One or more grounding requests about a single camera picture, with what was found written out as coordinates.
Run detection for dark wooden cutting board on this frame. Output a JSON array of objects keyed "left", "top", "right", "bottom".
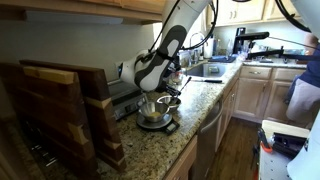
[{"left": 19, "top": 59, "right": 128, "bottom": 173}]

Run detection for shallow steel bowl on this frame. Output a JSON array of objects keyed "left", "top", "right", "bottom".
[{"left": 156, "top": 95, "right": 183, "bottom": 113}]

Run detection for metal spoon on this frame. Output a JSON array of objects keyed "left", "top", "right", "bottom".
[{"left": 179, "top": 75, "right": 193, "bottom": 94}]

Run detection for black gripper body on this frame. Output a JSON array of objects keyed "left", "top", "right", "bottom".
[{"left": 155, "top": 75, "right": 178, "bottom": 95}]

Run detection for wooden upper cabinet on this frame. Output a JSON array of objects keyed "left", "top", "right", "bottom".
[{"left": 0, "top": 0, "right": 168, "bottom": 26}]

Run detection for steel kitchen sink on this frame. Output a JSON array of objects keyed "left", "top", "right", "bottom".
[{"left": 186, "top": 62, "right": 231, "bottom": 79}]

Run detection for white perforated robot table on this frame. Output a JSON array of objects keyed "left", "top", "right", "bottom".
[{"left": 258, "top": 119, "right": 312, "bottom": 180}]

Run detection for black handled kitchen knife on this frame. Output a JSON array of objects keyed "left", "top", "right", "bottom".
[{"left": 191, "top": 78, "right": 223, "bottom": 84}]

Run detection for clear glass cup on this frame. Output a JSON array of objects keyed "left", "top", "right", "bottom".
[{"left": 169, "top": 71, "right": 185, "bottom": 85}]

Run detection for orange handled tool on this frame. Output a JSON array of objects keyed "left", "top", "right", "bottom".
[{"left": 257, "top": 128, "right": 274, "bottom": 154}]

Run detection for stainless steel panini grill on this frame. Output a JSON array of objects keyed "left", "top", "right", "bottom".
[{"left": 107, "top": 79, "right": 149, "bottom": 122}]

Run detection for light wood wall cabinets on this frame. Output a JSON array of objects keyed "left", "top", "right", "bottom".
[{"left": 213, "top": 0, "right": 301, "bottom": 28}]

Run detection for blue dish cloth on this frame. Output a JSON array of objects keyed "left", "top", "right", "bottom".
[{"left": 208, "top": 54, "right": 238, "bottom": 64}]

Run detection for light wood base cabinets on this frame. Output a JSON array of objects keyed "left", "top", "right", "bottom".
[{"left": 233, "top": 64, "right": 314, "bottom": 129}]

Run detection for person in blue shirt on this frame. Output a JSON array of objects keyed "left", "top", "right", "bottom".
[{"left": 285, "top": 32, "right": 320, "bottom": 129}]

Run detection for narrow light wood cabinet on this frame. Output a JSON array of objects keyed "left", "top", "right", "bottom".
[{"left": 214, "top": 78, "right": 240, "bottom": 153}]

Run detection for wooden drawer cabinet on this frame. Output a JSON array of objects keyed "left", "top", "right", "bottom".
[{"left": 163, "top": 134, "right": 198, "bottom": 180}]

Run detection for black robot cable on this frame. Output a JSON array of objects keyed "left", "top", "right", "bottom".
[{"left": 146, "top": 0, "right": 313, "bottom": 64}]

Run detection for black kitchen scale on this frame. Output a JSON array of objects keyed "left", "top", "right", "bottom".
[{"left": 135, "top": 112, "right": 181, "bottom": 136}]

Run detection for stainless steel dishwasher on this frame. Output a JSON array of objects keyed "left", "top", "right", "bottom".
[{"left": 189, "top": 98, "right": 224, "bottom": 180}]

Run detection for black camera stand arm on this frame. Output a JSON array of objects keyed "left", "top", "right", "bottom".
[{"left": 233, "top": 27, "right": 320, "bottom": 63}]

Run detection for black tool case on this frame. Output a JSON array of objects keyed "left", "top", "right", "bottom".
[{"left": 271, "top": 132, "right": 308, "bottom": 159}]

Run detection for dark board with light handle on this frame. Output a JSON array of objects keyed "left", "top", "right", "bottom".
[{"left": 0, "top": 63, "right": 99, "bottom": 180}]

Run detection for deep steel mixing bowl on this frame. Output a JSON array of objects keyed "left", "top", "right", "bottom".
[{"left": 137, "top": 101, "right": 170, "bottom": 123}]

